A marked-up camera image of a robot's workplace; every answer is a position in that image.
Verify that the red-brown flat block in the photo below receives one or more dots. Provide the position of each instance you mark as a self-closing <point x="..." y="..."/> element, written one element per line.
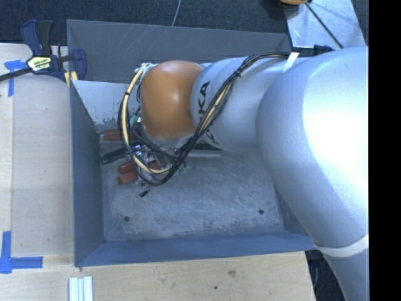
<point x="112" y="135"/>
<point x="126" y="167"/>
<point x="128" y="178"/>

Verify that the dark green flat block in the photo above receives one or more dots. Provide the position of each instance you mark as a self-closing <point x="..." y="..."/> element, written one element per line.
<point x="113" y="155"/>

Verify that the grey metal bin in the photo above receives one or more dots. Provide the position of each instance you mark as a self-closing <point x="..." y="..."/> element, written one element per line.
<point x="200" y="205"/>

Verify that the pale wood flat board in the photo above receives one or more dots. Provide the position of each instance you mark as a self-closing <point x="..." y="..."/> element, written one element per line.
<point x="40" y="168"/>

